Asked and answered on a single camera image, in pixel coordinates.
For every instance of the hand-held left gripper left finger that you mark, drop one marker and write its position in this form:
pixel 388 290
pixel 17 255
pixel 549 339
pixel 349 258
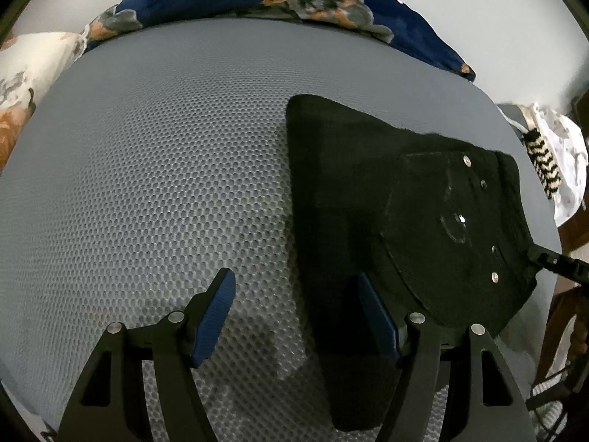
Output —
pixel 214 317

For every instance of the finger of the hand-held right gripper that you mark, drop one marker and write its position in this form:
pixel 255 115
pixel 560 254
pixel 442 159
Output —
pixel 561 262

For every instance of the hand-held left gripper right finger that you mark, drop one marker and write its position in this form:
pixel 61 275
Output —
pixel 377 322

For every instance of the black pants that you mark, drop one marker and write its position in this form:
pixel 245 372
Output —
pixel 349 170

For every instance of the black white striped cloth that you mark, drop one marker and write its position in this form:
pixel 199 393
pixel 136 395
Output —
pixel 543 165

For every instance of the white spotted cloth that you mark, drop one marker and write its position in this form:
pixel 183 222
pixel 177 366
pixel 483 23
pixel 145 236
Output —
pixel 570 156

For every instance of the grey mesh mattress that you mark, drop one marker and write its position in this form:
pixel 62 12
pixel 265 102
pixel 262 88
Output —
pixel 161 170

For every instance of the white floral cloth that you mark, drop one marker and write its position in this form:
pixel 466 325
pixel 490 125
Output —
pixel 27 69

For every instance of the blue floral blanket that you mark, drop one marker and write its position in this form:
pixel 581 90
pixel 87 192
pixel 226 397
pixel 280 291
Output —
pixel 207 0

